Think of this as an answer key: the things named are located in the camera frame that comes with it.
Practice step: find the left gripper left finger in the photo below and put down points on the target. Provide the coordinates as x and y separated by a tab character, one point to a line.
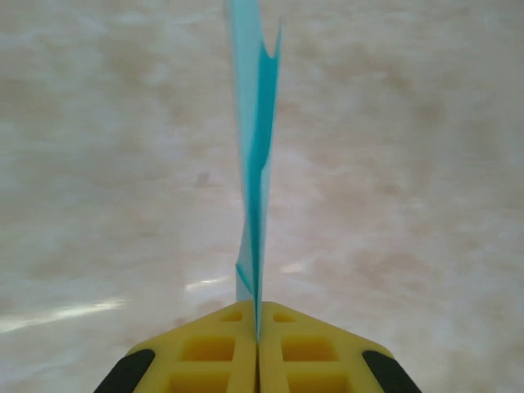
245	356

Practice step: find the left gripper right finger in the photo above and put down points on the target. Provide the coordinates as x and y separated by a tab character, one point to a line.
272	356

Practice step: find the turquoise cloth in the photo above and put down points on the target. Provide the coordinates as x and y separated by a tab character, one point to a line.
256	163

